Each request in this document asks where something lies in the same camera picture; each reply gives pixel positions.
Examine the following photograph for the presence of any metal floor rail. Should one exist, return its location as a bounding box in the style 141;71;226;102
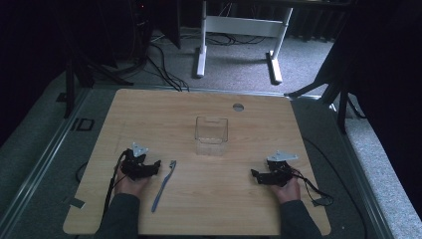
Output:
326;99;396;239
0;88;92;233

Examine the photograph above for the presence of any hand-held gripper black cable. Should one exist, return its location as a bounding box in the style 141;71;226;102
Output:
102;149;129;218
289;165;335;208

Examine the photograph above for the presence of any person's left hand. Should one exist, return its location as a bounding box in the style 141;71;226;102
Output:
113;171;151;199

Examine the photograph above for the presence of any white desk frame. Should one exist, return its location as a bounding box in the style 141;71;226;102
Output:
195;0;295;85

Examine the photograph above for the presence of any person's right hand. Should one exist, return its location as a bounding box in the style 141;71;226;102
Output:
269;176;302;205

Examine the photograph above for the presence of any left hand-held gripper black cable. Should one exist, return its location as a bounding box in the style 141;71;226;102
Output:
102;149;129;218

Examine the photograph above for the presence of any black tripod stand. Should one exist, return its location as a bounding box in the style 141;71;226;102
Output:
61;19;135;120

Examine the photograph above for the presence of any black tape strip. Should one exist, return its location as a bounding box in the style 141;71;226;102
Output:
68;197;87;210

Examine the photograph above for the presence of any right hand-held gripper black cable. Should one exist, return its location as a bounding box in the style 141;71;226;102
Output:
289;165;335;208

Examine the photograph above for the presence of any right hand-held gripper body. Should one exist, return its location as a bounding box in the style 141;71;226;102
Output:
264;149;300;187

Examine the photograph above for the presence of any bundle of black floor cables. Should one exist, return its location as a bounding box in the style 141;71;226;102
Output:
144;41;191;93

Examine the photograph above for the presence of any black metal stand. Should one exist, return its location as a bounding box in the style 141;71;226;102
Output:
284;19;367;135

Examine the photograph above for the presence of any black cable loop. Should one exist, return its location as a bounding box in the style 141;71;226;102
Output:
75;160;90;184

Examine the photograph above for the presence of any clear plastic container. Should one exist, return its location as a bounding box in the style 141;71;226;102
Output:
194;116;230;157

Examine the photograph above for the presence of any long black floor cable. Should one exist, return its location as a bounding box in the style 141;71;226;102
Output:
302;136;368;239

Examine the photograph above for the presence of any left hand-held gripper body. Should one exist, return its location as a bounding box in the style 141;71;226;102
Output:
119;141;154;182

